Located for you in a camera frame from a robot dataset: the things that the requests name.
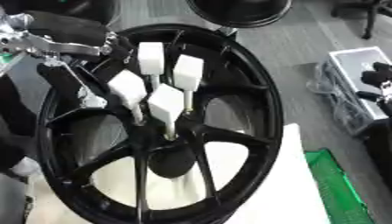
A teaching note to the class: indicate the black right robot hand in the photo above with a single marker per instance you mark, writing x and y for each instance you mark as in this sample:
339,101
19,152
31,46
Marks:
378,76

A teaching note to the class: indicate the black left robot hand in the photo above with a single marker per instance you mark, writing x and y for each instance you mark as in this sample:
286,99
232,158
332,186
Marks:
66,27

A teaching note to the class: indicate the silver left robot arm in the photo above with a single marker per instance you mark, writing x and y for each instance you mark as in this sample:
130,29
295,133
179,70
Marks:
10,38

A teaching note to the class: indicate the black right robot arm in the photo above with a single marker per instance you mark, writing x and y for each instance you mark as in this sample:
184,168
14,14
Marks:
382,145

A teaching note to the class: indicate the black spoked wheel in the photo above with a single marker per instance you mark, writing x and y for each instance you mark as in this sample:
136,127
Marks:
240,87

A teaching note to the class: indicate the grey open box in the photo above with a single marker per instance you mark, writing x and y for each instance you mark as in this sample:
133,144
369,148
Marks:
352,64

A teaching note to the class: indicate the clear plastic bag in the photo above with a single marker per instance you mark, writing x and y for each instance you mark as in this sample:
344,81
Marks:
331,96

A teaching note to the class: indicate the black chair base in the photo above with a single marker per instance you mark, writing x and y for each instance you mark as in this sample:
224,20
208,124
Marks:
368,17

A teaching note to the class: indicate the green plastic crate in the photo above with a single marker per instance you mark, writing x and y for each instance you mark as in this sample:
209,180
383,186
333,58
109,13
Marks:
337,186

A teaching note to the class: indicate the white foam pad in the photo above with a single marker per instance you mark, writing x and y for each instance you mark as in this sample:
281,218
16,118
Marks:
286,186

